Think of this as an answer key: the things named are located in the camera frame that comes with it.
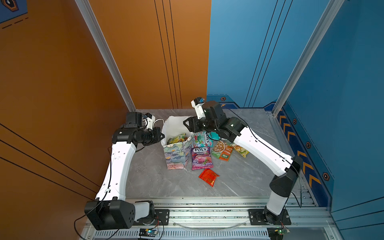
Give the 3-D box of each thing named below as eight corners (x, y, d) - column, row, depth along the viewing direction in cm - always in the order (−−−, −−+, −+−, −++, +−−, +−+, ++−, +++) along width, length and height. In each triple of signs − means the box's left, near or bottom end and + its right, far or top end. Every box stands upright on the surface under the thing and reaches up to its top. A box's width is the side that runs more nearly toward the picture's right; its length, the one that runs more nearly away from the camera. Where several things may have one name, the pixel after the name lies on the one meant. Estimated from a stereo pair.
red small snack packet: (199, 177, 88) (199, 175, 87) (205, 168, 92) (205, 166, 90) (212, 186, 85) (213, 185, 83) (218, 176, 89) (219, 175, 87)
